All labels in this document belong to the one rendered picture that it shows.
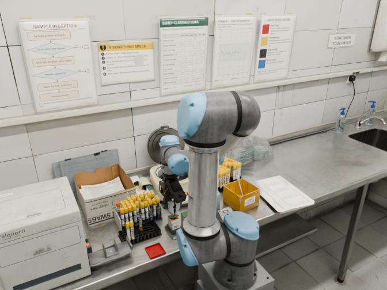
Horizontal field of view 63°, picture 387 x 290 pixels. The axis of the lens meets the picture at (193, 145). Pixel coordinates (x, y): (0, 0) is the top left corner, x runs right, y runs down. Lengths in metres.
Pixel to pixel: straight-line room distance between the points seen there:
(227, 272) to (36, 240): 0.63
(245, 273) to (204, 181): 0.38
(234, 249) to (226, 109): 0.45
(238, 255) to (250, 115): 0.46
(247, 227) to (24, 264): 0.75
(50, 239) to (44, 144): 0.65
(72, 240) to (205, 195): 0.54
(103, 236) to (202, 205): 0.70
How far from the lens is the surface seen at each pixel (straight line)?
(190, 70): 1.85
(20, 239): 1.19
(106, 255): 1.33
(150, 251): 1.39
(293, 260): 2.72
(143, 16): 1.73
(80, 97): 1.68
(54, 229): 1.19
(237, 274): 1.12
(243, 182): 1.70
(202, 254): 0.99
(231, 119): 0.81
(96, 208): 1.54
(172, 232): 1.44
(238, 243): 1.03
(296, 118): 2.52
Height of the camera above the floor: 1.81
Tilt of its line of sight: 24 degrees down
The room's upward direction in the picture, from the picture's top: straight up
